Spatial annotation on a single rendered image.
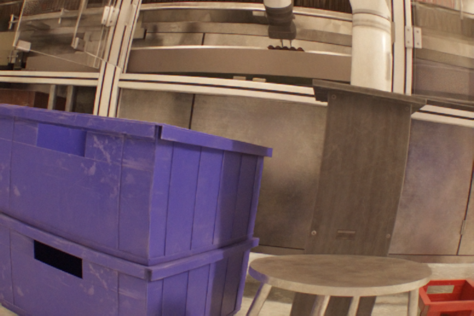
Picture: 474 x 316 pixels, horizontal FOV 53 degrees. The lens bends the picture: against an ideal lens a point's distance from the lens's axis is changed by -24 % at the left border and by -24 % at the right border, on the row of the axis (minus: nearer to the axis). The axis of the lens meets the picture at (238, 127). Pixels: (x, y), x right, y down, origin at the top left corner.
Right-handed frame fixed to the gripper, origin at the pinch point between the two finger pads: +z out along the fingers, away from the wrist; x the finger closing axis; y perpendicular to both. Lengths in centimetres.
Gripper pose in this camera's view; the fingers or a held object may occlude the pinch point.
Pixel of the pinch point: (287, 49)
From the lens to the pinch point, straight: 169.3
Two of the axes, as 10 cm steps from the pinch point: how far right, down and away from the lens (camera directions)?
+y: -2.6, 6.4, -7.2
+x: 9.6, 0.7, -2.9
